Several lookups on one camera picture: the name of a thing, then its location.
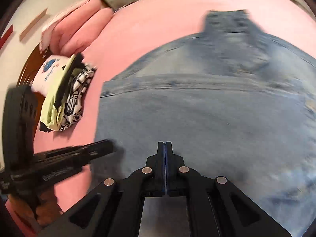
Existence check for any white printed pillow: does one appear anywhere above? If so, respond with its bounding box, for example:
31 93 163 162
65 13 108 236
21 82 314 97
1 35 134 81
31 54 72 97

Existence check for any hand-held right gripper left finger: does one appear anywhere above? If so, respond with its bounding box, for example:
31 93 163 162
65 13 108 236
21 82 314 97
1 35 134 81
37 141 165 237

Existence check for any wooden headboard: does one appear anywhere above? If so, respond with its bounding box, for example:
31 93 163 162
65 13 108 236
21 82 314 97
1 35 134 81
16 42 47 89

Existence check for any pink bed blanket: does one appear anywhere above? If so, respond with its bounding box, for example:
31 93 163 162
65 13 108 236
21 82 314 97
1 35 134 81
5 0 316 237

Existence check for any blue denim jacket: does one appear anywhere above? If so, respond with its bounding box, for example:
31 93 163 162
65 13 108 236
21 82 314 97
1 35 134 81
90 8 316 237

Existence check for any wooden wall strip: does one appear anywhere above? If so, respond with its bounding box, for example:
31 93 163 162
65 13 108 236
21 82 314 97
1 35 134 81
20 8 48 40

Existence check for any pink pillow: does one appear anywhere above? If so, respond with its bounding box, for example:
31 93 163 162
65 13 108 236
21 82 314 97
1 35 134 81
66 7 114 56

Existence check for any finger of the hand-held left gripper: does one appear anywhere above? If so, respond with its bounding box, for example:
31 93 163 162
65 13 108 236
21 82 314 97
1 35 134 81
33 139 116 169

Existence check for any person's left hand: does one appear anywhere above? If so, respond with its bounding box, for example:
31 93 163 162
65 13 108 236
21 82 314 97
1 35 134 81
35 184 64 226

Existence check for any light green folded garment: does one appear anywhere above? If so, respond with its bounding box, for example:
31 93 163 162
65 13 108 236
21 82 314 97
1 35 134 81
40 54 77 132

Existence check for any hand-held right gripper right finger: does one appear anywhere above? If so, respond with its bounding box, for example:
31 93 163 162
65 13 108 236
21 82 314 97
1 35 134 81
166 141 293 237

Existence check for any red wall strip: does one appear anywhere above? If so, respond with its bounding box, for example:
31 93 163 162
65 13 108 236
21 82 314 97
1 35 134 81
0 26 14 50

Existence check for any black folded garment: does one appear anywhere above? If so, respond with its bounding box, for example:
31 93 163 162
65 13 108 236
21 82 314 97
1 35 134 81
39 53 85 133

